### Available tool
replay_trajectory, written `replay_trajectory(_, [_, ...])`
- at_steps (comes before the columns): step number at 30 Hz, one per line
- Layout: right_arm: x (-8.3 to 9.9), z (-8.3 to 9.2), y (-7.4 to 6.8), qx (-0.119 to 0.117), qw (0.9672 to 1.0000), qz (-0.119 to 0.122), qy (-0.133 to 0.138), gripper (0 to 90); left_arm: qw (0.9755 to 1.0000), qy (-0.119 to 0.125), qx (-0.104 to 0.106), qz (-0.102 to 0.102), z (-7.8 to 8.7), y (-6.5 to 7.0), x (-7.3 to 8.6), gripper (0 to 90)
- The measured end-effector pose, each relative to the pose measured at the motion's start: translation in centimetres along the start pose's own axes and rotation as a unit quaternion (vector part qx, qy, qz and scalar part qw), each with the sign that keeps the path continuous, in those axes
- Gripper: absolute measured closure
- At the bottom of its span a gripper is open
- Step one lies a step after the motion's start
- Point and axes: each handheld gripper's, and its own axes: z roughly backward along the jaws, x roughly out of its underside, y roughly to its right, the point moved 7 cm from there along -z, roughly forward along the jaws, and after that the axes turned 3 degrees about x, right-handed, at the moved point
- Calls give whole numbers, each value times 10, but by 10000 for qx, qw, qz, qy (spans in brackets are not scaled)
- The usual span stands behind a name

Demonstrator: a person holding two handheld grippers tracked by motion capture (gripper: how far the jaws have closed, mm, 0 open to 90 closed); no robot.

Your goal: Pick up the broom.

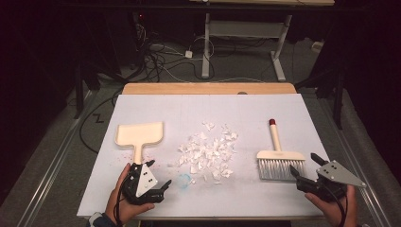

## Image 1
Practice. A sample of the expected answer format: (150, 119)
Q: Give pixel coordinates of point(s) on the white board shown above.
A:
(220, 110)

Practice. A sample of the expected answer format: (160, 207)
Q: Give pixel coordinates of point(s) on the pile of white paper scraps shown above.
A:
(206, 154)

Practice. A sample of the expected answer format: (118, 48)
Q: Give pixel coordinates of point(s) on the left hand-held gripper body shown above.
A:
(145, 181)

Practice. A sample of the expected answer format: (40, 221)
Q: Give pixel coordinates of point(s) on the white power adapter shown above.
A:
(188, 54)

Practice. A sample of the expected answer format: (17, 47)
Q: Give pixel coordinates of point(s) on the wooden table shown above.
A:
(189, 88)

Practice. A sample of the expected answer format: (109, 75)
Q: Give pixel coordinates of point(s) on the white power strip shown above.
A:
(317, 46)

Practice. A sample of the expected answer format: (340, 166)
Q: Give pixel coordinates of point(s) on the metal floor rail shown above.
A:
(50, 170)
(362, 179)

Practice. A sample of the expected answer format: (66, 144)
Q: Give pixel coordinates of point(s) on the cream dustpan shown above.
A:
(140, 134)

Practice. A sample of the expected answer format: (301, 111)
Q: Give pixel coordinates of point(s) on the person's left hand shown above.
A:
(119, 208)

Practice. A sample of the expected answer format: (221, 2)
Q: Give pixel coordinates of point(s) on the black stand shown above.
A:
(339, 101)

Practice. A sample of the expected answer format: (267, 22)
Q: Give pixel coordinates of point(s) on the white metal desk frame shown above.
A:
(246, 29)

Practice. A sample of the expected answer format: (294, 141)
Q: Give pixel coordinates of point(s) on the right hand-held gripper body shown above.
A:
(337, 175)

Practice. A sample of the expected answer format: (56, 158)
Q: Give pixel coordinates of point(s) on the cream brush with red tip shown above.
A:
(279, 156)

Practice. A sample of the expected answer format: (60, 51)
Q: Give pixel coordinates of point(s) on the person's right hand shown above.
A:
(334, 214)

